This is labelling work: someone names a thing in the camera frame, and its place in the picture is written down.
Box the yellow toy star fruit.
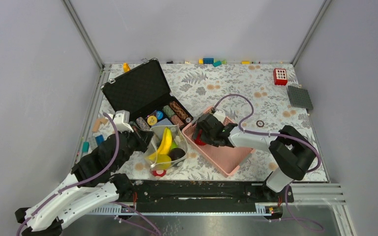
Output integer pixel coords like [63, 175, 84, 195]
[153, 154, 172, 171]

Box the blue brick by case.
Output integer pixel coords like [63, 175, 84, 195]
[94, 135, 105, 146]

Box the pink perforated plastic basket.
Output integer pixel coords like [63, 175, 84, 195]
[182, 123, 255, 177]

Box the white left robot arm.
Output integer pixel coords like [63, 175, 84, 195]
[15, 111, 154, 236]

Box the blue toy brick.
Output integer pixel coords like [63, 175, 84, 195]
[202, 58, 214, 64]

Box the purple toy eggplant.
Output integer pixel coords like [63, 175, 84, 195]
[168, 147, 186, 161]

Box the orange black chip row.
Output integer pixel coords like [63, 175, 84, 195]
[169, 101, 190, 122]

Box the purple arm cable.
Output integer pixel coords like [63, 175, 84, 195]
[213, 93, 323, 173]
[15, 112, 121, 236]

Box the red toy tomato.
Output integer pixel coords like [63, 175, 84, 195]
[152, 170, 166, 178]

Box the green toy apple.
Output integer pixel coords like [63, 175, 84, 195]
[170, 142, 178, 151]

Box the clear zip top bag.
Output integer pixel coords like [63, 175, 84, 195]
[144, 125, 188, 179]

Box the loose poker chip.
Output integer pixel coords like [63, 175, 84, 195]
[256, 120, 265, 128]

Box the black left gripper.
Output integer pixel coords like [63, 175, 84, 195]
[114, 123, 155, 171]

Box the red block with holes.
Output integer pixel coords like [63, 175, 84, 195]
[273, 68, 288, 86]

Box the black poker chip case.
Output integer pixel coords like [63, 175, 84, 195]
[101, 59, 194, 129]

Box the orange toy piece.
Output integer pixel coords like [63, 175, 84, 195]
[123, 63, 130, 73]

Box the green chip row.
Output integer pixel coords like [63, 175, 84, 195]
[162, 105, 176, 118]

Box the yellow dealer chip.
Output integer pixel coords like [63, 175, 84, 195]
[147, 115, 158, 126]

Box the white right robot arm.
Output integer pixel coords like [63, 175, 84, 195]
[192, 109, 320, 203]

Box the yellow toy banana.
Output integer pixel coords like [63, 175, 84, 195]
[148, 127, 173, 161]

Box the red toy pomegranate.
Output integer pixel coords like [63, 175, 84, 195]
[194, 130, 206, 146]

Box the pink chip row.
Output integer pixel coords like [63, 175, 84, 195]
[170, 115, 185, 129]

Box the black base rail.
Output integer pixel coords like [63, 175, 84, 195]
[117, 180, 294, 214]

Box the teal toy brick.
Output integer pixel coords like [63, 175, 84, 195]
[212, 60, 222, 67]

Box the teal block at edge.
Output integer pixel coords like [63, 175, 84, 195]
[81, 141, 90, 153]

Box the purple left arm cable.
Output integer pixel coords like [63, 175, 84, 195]
[15, 112, 121, 236]

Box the blue playing card deck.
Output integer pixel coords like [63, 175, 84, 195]
[153, 118, 174, 127]

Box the grey lego baseplate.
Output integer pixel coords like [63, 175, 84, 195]
[287, 86, 314, 111]

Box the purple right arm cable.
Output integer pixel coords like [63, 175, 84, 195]
[213, 93, 323, 173]

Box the tan wooden block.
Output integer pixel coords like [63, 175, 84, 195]
[92, 118, 108, 133]

